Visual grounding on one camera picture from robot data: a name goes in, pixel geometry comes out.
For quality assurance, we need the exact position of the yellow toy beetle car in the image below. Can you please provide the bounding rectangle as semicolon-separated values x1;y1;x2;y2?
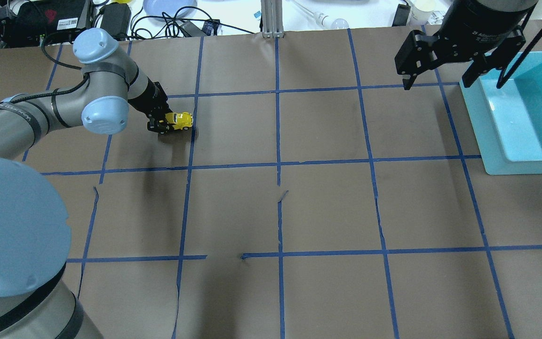
164;112;193;130

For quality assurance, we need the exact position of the black power adapter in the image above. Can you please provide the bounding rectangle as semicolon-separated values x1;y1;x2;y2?
99;2;131;41

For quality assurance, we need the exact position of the light blue plastic bin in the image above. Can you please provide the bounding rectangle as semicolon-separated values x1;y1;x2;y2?
461;51;542;175

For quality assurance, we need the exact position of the light bulb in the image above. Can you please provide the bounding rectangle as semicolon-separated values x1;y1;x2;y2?
314;12;349;30

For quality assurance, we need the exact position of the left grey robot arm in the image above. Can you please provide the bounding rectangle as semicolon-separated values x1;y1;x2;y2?
0;28;181;339

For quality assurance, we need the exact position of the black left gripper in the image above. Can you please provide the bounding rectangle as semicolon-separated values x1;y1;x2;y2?
130;81;174;133

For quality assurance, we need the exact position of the black red box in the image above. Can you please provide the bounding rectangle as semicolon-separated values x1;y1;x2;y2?
3;0;95;48

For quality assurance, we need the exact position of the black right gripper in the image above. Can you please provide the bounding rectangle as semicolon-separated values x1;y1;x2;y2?
394;0;536;90

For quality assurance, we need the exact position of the aluminium frame post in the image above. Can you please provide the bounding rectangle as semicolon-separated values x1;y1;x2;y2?
260;0;285;39

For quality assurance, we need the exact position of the blue plate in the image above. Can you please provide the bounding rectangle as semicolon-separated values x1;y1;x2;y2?
143;0;198;21

